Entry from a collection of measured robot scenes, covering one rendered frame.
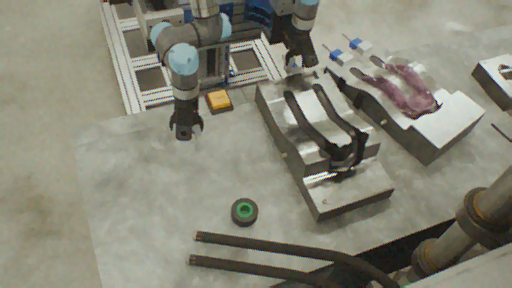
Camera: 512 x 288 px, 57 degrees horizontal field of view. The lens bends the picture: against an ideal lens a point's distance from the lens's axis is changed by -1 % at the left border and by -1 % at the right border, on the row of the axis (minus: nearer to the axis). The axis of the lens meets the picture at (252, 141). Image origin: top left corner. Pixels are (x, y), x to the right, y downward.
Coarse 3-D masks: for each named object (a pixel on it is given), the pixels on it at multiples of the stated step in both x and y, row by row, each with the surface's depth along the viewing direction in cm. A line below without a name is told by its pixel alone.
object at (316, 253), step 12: (204, 240) 131; (216, 240) 130; (228, 240) 129; (240, 240) 129; (252, 240) 128; (264, 240) 128; (276, 252) 127; (288, 252) 125; (300, 252) 124; (312, 252) 124; (324, 252) 123
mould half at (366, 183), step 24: (264, 96) 156; (312, 96) 158; (336, 96) 159; (288, 120) 151; (312, 120) 152; (360, 120) 150; (288, 144) 145; (312, 144) 141; (312, 168) 139; (360, 168) 146; (312, 192) 139; (336, 192) 140; (360, 192) 141; (384, 192) 142
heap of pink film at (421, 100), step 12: (396, 72) 166; (408, 72) 164; (372, 84) 162; (384, 84) 159; (408, 84) 164; (420, 84) 164; (396, 96) 158; (408, 96) 161; (420, 96) 160; (432, 96) 163; (408, 108) 158; (420, 108) 158
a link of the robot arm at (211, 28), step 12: (192, 0) 128; (204, 0) 127; (216, 0) 129; (192, 12) 131; (204, 12) 128; (216, 12) 130; (192, 24) 130; (204, 24) 130; (216, 24) 131; (228, 24) 133; (204, 36) 131; (216, 36) 133; (228, 36) 135
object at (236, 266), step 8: (192, 256) 128; (200, 256) 128; (208, 256) 128; (192, 264) 128; (200, 264) 127; (208, 264) 127; (216, 264) 126; (224, 264) 126; (232, 264) 126; (240, 264) 125; (248, 264) 125; (256, 264) 125; (240, 272) 125; (248, 272) 125; (256, 272) 124; (264, 272) 124; (272, 272) 123; (280, 272) 123
